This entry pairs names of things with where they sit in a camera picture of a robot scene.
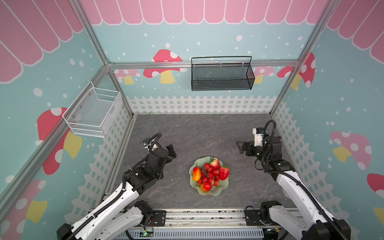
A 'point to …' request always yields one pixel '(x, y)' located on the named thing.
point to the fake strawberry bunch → (209, 175)
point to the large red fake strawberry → (223, 172)
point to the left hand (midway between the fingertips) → (167, 152)
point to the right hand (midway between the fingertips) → (241, 142)
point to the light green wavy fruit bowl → (198, 162)
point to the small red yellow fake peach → (206, 186)
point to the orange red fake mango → (196, 173)
